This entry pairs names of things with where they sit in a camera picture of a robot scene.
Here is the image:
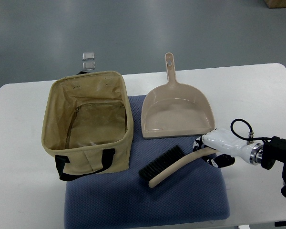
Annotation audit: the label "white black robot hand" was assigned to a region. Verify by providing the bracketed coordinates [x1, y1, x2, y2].
[193, 128, 263, 168]

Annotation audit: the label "beige hand broom black bristles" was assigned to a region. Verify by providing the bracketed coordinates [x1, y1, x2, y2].
[139, 145, 217, 188]

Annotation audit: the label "lower clear floor plate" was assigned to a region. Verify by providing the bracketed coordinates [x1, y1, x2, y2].
[82, 61, 95, 70]

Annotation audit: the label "blue seat cushion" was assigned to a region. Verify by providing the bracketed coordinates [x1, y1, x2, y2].
[64, 95, 230, 229]

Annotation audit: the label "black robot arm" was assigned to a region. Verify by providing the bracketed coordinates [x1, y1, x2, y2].
[230, 118, 286, 198]

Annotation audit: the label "upper clear floor plate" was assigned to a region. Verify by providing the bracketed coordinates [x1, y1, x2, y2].
[82, 52, 95, 61]

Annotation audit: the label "clear floor plate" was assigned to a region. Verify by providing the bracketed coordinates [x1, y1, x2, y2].
[82, 52, 95, 61]
[82, 61, 95, 70]

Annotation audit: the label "black bracket under table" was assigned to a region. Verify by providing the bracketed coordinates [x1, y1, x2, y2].
[274, 221, 286, 227]

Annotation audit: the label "cardboard box corner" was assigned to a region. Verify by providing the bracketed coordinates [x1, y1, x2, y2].
[264, 0, 286, 9]

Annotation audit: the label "yellow fabric bag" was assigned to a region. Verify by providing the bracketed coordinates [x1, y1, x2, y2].
[41, 71, 134, 181]

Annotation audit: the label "beige plastic dustpan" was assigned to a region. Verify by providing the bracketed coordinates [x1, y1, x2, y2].
[141, 52, 215, 138]

